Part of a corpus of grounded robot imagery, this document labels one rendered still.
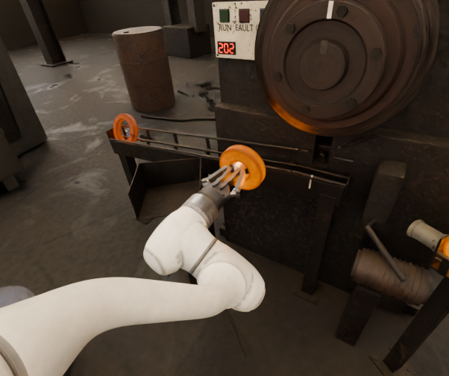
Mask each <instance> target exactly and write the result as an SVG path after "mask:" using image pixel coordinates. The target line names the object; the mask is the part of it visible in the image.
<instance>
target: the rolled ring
mask: <svg viewBox="0 0 449 376"><path fill-rule="evenodd" d="M124 120H125V121H126V122H127V123H128V124H129V127H130V136H129V137H128V139H127V140H125V139H124V137H123V136H122V133H121V125H122V122H123V121H124ZM113 134H114V137H115V138H116V139H118V140H125V141H130V142H136V140H137V137H138V127H137V123H136V121H135V119H134V117H132V116H131V115H130V114H127V113H121V114H119V115H118V116H117V117H116V118H115V120H114V122H113Z"/></svg>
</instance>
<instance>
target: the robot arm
mask: <svg viewBox="0 0 449 376"><path fill-rule="evenodd" d="M245 169H246V166H245V165H244V164H243V163H240V162H235V163H234V164H230V167H227V166H223V167H221V168H220V169H219V170H218V171H216V172H214V173H213V174H212V175H210V176H209V177H207V178H204V179H201V182H202V187H203V188H202V189H201V190H200V191H199V192H198V193H196V194H194V195H192V196H191V197H190V198H189V199H188V200H187V201H186V202H185V203H184V204H183V205H181V207H180V208H179V209H178V210H176V211H175V212H173V213H171V214H170V215H168V216H167V217H166V218H165V219H164V220H163V221H162V222H161V223H160V224H159V226H158V227H157V228H156V229H155V231H154V232H153V234H152V235H151V236H150V238H149V239H148V241H147V243H146V245H145V249H144V252H143V257H144V259H145V261H146V263H147V264H148V265H149V266H150V267H151V268H152V269H153V270H154V271H155V272H156V273H157V274H159V275H169V274H171V273H174V272H176V271H177V270H178V269H179V268H181V269H184V270H186V271H187V272H188V273H190V274H191V275H193V276H194V277H195V278H196V279H197V284H198V285H195V284H187V283H175V282H168V281H155V280H148V279H141V278H96V279H92V280H87V281H81V282H77V283H72V284H70V285H67V286H62V287H60V288H57V289H53V290H52V291H49V292H45V293H43V294H41V295H37V296H34V297H32V298H28V299H25V300H24V301H20V302H17V303H15V304H11V305H8V306H6V307H2V308H0V376H63V375H64V373H65V372H66V370H67V369H68V368H69V367H70V365H71V364H72V362H73V361H74V359H75V358H76V357H77V356H78V354H79V353H80V352H81V350H82V349H83V348H84V346H85V345H86V344H87V343H88V342H89V341H90V340H91V339H93V338H94V337H95V336H97V335H99V334H100V333H103V332H105V331H106V330H110V329H113V328H119V327H123V326H128V325H141V324H150V323H158V322H174V321H183V320H191V319H204V318H208V317H211V316H215V315H217V314H219V313H220V312H222V311H223V310H225V309H230V308H232V309H234V310H238V311H242V312H249V311H251V310H254V309H256V308H257V307H258V306H259V305H260V303H261V302H262V300H263V298H264V295H265V291H266V289H265V283H264V280H263V278H262V277H261V275H260V273H259V272H258V271H257V270H256V269H255V268H254V266H253V265H251V264H250V263H249V262H248V261H247V260H246V259H245V258H244V257H243V256H241V255H240V254H238V253H237V252H236V251H234V250H233V249H232V248H230V247H229V246H228V245H225V244H224V243H222V242H220V241H219V240H217V239H216V238H215V237H214V236H213V235H212V234H211V233H210V232H209V231H208V228H209V227H210V226H211V224H212V223H213V222H214V221H215V219H216V218H217V216H218V212H219V210H220V209H221V208H222V206H223V205H224V203H225V202H226V201H227V200H228V199H230V197H234V196H236V198H240V190H241V188H242V185H243V183H244V181H245ZM235 183H236V185H235V188H233V190H232V192H231V191H230V189H231V187H232V186H233V185H234V184H235ZM212 245H213V246H212ZM205 254H206V255H205ZM203 257H204V258H203ZM196 266H197V267H196ZM194 269H195V270H194Z"/></svg>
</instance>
